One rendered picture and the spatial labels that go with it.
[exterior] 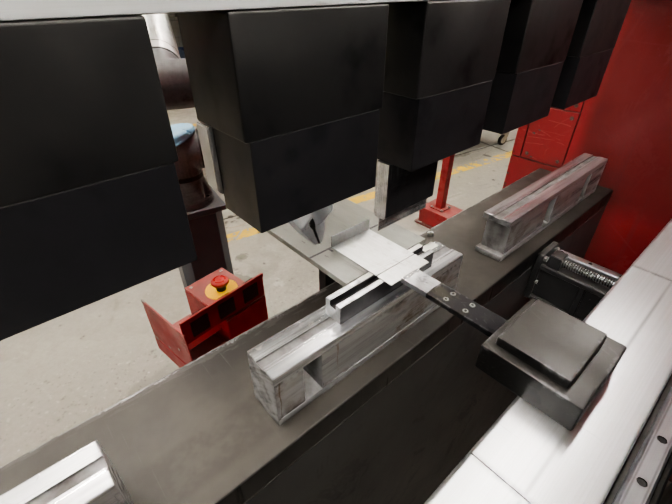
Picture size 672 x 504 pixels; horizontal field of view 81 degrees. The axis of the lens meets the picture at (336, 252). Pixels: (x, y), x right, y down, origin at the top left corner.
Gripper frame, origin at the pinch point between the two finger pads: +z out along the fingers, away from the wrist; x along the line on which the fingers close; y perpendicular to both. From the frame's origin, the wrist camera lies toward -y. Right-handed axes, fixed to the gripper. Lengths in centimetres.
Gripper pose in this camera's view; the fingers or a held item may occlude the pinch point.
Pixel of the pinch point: (313, 237)
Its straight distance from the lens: 60.2
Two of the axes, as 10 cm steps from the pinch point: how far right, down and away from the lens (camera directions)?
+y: 5.0, -1.8, -8.4
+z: 3.6, 9.3, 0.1
